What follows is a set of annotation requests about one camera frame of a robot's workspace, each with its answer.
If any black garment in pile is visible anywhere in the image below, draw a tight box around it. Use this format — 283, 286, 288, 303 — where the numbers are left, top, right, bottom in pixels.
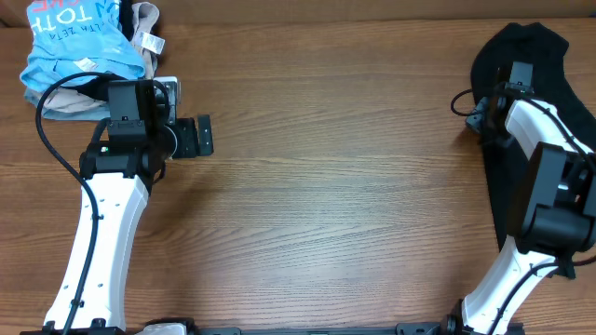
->
74, 0, 134, 101

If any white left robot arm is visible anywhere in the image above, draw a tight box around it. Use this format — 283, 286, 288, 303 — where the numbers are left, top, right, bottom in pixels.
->
40, 76, 214, 334

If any beige garment with tag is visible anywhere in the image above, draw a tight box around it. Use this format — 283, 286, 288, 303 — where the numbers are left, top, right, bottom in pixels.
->
34, 1, 167, 115

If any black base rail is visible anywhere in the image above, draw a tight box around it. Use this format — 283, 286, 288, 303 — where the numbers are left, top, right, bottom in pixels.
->
18, 317, 527, 335

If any black t-shirt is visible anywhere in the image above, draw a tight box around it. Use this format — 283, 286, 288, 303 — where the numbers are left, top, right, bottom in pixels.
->
470, 23, 595, 247

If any light blue printed t-shirt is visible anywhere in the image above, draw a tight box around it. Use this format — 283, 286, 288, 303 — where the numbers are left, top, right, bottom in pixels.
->
20, 0, 145, 92

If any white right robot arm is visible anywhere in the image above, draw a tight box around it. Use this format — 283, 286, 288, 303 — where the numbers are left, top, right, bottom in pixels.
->
440, 61, 595, 334

